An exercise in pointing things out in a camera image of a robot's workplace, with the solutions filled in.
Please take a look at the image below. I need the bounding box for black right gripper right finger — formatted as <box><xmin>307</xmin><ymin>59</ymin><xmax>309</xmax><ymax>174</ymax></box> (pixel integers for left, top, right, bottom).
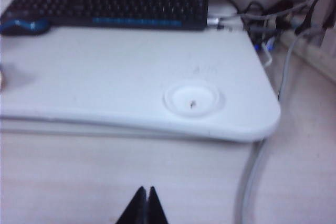
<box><xmin>148</xmin><ymin>186</ymin><xmax>169</xmax><ymax>224</ymax></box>

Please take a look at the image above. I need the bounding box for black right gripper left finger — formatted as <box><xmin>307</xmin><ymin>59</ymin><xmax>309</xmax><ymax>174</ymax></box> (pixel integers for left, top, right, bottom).
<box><xmin>115</xmin><ymin>186</ymin><xmax>148</xmax><ymax>224</ymax></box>

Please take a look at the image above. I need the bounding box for white desk riser board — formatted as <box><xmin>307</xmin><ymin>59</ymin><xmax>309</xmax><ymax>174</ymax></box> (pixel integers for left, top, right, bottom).
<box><xmin>0</xmin><ymin>23</ymin><xmax>281</xmax><ymax>143</ymax></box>

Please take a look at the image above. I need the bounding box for silver and black pen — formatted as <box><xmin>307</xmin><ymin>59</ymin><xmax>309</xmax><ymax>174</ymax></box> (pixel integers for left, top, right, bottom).
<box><xmin>207</xmin><ymin>16</ymin><xmax>238</xmax><ymax>30</ymax></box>

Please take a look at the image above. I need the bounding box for black computer keyboard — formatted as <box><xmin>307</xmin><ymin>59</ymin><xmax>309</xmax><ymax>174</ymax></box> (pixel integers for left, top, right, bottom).
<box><xmin>0</xmin><ymin>0</ymin><xmax>210</xmax><ymax>31</ymax></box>

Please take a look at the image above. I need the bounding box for blue and black mouse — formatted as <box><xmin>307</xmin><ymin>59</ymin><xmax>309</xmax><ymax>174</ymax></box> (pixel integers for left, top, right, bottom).
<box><xmin>0</xmin><ymin>18</ymin><xmax>51</xmax><ymax>36</ymax></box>

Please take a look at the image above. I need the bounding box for thick grey cable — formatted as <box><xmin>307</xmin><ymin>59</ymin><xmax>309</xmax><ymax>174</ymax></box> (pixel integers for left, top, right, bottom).
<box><xmin>235</xmin><ymin>31</ymin><xmax>320</xmax><ymax>224</ymax></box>

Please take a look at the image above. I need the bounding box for black cable bundle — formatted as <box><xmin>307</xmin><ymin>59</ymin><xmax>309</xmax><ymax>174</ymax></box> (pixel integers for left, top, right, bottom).
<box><xmin>236</xmin><ymin>0</ymin><xmax>336</xmax><ymax>51</ymax></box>

